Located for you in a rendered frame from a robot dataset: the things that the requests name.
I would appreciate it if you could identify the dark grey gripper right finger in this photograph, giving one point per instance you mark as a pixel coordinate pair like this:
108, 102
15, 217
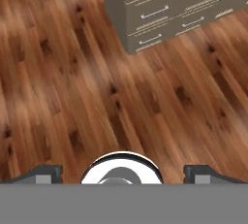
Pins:
197, 171

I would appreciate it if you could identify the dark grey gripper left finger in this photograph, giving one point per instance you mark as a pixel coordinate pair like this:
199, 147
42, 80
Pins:
48, 171

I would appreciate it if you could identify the white round disc black rim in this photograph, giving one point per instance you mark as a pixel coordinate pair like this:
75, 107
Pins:
97, 171

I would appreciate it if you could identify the grey-brown drawer cabinet run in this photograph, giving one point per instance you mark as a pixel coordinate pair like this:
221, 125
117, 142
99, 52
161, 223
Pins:
180, 5

